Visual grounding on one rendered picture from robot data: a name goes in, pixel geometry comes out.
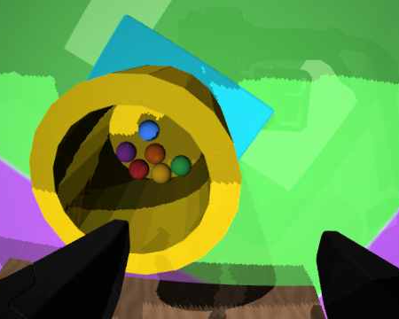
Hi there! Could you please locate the blue marble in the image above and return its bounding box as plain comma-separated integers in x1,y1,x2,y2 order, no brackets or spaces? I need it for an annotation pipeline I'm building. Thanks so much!
138,120,160,142

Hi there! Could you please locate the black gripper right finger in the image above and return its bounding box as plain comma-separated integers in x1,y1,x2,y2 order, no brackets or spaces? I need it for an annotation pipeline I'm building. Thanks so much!
316,230,399,319

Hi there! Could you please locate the purple marble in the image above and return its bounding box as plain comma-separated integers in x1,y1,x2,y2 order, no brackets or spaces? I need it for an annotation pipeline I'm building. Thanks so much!
117,142,137,162

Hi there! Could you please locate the yellow cup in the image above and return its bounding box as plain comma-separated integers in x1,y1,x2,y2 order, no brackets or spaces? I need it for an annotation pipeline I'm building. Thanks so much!
29,65,242,275

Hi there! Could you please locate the green marble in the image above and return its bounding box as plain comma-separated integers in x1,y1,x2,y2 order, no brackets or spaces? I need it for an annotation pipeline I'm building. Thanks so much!
170,156,192,176

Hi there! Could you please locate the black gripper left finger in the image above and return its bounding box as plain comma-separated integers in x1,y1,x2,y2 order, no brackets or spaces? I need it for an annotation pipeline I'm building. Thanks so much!
0,219,131,319

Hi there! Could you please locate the dark red marble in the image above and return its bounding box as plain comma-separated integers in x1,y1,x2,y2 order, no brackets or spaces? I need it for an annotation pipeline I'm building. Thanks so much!
129,159,150,180

